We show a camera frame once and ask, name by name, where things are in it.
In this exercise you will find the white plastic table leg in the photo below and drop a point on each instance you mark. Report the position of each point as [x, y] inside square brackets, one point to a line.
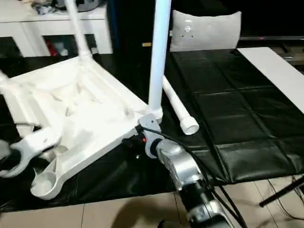
[159, 57]
[180, 107]
[4, 78]
[80, 28]

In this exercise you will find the grey cushion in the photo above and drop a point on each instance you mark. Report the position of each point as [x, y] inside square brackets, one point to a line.
[204, 31]

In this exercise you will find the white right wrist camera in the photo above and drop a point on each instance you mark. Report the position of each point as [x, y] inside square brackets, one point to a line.
[151, 124]

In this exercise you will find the small tan label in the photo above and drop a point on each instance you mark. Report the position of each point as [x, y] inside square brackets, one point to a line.
[146, 44]

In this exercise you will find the white flat sheet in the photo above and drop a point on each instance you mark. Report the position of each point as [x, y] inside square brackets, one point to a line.
[275, 71]

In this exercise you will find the black work mat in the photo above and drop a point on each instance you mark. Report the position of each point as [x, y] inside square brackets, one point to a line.
[237, 104]

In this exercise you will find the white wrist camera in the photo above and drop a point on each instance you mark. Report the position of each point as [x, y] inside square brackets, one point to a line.
[33, 147]
[151, 124]

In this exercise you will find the black stand leg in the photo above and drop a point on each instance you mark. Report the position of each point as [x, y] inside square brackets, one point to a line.
[282, 192]

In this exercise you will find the dark grey bag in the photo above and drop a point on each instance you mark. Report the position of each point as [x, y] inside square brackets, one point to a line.
[71, 4]

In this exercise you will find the white cabinet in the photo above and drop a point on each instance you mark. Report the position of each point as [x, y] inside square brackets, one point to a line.
[42, 26]

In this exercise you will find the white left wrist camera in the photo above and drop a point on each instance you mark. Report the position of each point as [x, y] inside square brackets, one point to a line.
[33, 147]

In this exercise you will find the white plastic table top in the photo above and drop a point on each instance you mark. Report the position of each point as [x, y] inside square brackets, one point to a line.
[71, 109]

